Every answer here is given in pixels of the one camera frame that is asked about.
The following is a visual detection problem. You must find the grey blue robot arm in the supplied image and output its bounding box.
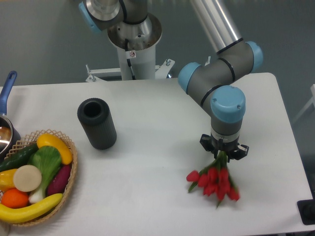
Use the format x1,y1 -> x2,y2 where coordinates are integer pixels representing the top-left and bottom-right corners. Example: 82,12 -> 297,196
79,0 -> 263,160

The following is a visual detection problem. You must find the purple eggplant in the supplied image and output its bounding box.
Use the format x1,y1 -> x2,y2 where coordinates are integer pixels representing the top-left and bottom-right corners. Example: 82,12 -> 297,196
46,165 -> 71,196

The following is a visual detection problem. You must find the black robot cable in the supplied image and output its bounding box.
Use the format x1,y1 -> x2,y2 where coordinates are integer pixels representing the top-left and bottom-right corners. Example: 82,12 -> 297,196
124,38 -> 137,81

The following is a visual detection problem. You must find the yellow banana squash lower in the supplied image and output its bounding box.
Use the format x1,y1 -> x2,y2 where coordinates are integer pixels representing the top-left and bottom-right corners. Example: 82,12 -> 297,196
0,193 -> 63,224

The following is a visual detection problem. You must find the orange fruit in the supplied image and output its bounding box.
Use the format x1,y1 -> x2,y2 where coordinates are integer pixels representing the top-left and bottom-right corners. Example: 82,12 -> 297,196
1,188 -> 29,208

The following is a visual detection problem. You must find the beige round disc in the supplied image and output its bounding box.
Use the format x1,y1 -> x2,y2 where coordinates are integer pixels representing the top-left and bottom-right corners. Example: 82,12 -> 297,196
13,165 -> 42,192

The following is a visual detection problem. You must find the green cucumber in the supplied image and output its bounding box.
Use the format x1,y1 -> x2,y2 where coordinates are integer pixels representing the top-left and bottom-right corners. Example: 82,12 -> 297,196
0,144 -> 38,172

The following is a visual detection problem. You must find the red tulip bouquet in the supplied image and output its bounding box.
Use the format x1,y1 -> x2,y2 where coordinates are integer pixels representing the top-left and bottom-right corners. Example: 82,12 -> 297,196
186,151 -> 240,207

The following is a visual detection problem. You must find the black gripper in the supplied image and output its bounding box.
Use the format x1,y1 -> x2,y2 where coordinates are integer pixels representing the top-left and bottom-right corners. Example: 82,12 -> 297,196
200,134 -> 249,162

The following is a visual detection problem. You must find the yellow bell pepper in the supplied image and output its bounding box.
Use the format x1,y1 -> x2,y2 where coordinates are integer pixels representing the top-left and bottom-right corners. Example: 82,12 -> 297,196
0,169 -> 17,192

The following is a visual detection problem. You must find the black device at edge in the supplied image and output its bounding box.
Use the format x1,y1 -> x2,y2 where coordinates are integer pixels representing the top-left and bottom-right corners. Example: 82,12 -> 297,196
297,199 -> 315,225

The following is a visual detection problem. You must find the green bok choy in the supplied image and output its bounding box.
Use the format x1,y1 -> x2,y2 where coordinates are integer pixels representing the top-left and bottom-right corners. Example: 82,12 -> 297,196
28,146 -> 62,204

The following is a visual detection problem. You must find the woven wicker basket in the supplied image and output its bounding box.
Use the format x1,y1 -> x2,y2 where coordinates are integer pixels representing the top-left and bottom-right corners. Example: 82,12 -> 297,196
0,129 -> 77,226

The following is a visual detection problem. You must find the dark grey ribbed vase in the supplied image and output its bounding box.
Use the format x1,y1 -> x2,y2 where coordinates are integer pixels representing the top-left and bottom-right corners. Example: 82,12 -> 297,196
77,98 -> 117,150

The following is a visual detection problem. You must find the white frame at right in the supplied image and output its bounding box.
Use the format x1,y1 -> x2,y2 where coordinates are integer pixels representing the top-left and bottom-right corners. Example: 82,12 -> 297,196
292,84 -> 315,125

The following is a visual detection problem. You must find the yellow squash upper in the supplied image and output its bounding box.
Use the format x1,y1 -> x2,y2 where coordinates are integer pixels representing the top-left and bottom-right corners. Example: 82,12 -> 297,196
36,133 -> 73,165

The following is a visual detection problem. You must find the blue handled saucepan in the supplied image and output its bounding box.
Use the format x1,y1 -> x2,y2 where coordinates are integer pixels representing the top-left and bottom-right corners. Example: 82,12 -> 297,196
0,71 -> 21,162

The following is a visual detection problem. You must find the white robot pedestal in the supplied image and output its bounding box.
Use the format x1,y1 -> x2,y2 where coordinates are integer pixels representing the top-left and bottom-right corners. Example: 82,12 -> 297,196
86,13 -> 175,82

